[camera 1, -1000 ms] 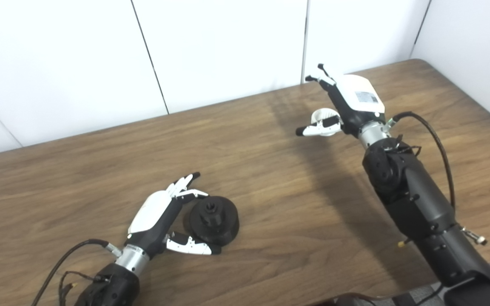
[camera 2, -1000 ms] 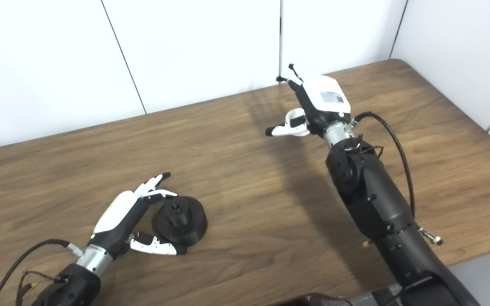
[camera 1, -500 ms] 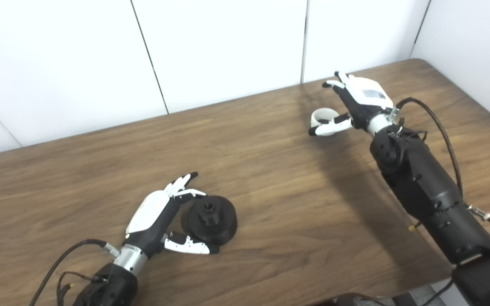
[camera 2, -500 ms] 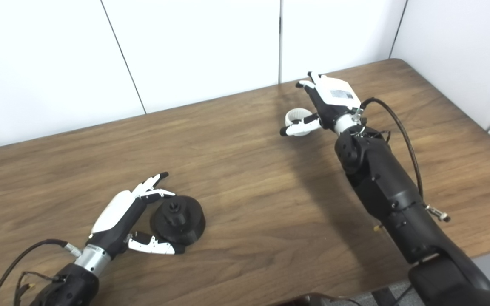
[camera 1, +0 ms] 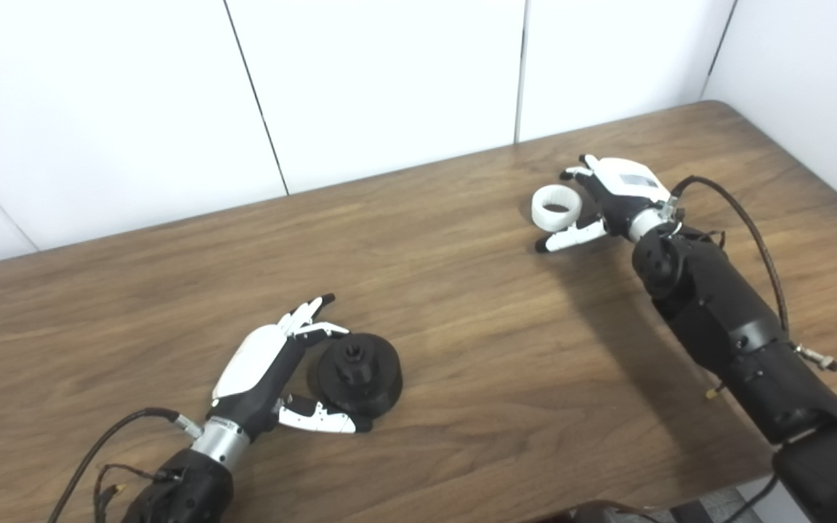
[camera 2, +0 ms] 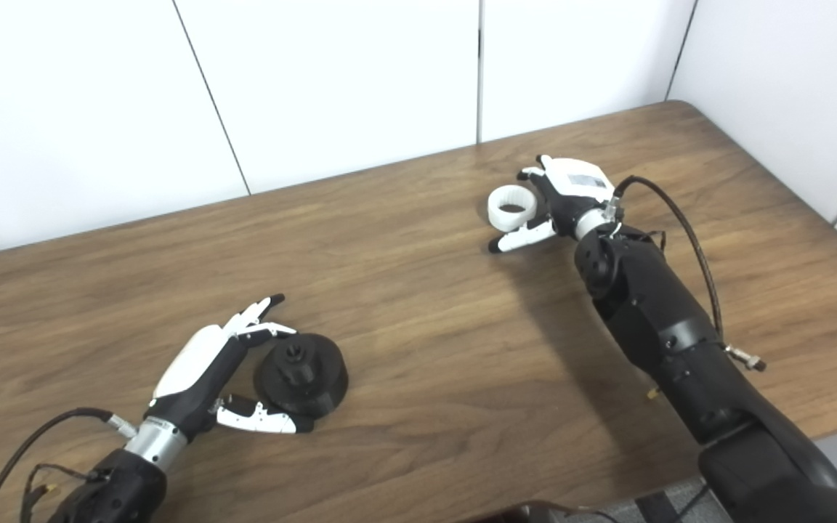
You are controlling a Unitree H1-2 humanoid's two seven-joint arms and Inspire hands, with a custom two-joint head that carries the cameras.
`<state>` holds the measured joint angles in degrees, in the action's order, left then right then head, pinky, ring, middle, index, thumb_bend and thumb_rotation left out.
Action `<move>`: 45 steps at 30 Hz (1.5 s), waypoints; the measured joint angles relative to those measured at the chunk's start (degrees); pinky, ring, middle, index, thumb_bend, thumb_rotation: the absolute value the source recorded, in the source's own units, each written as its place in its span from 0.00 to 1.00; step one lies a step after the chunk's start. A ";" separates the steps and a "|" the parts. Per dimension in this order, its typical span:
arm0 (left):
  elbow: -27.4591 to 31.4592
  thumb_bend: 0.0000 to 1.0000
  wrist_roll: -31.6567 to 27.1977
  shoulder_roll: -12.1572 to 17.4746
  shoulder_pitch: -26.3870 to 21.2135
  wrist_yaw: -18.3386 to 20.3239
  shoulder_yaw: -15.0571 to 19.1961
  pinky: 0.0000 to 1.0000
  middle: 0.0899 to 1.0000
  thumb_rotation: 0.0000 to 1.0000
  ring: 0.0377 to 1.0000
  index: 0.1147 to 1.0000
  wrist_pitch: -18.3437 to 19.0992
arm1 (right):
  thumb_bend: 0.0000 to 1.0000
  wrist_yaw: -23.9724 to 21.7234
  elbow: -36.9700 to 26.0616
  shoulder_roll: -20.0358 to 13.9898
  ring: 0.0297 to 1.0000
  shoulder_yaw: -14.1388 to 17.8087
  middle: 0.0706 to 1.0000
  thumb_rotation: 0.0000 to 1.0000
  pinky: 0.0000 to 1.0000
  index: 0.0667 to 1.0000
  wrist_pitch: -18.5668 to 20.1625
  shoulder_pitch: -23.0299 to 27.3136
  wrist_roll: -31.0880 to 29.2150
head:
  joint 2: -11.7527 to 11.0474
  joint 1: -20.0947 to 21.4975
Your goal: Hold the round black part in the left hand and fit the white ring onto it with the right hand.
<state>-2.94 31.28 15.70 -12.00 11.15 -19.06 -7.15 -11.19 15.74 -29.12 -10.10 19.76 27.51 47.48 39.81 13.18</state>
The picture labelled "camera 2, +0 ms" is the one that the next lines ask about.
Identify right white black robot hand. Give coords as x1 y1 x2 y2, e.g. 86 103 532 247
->
488 155 621 254

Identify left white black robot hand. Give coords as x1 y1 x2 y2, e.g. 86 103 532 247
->
124 293 314 473

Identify white toothed plastic ring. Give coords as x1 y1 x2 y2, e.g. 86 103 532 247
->
488 185 540 233

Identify round black plastic part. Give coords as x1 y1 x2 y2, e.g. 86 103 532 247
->
254 333 349 418

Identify thin black wrist wires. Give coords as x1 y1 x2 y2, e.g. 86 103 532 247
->
636 228 671 254

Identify thin wire with yellow plug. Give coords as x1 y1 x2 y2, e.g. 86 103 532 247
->
20 463 110 523

